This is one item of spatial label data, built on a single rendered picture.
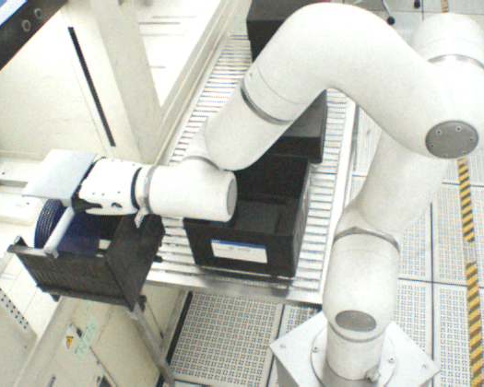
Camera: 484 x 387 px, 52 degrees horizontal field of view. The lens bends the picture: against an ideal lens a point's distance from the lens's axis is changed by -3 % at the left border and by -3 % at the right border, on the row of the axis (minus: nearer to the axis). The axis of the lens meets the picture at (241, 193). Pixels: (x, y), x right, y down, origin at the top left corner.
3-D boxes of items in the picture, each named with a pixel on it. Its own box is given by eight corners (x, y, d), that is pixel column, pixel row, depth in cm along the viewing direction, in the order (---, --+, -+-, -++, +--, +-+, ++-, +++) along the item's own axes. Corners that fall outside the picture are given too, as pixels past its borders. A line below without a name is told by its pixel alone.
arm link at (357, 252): (390, 294, 103) (405, 217, 86) (382, 379, 91) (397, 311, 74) (332, 286, 107) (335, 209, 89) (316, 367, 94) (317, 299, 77)
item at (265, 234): (193, 264, 138) (180, 223, 125) (219, 191, 156) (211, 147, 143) (295, 279, 131) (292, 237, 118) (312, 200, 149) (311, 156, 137)
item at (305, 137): (322, 163, 159) (322, 131, 150) (230, 158, 165) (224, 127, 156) (328, 106, 179) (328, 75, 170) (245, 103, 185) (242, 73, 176)
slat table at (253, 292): (324, 416, 179) (328, 304, 125) (167, 387, 193) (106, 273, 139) (356, 167, 264) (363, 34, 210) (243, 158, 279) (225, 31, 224)
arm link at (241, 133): (262, 29, 74) (180, 146, 96) (236, 97, 64) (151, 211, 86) (312, 63, 76) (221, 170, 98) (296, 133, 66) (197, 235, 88)
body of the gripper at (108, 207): (142, 225, 88) (85, 218, 91) (161, 183, 95) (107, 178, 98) (131, 194, 83) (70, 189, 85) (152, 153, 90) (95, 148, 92)
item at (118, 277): (135, 330, 103) (81, 229, 81) (50, 314, 108) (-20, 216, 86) (172, 237, 119) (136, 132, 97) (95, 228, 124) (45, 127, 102)
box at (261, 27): (327, 81, 189) (327, 19, 171) (252, 81, 195) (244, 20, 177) (330, 41, 209) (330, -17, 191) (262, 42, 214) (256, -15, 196)
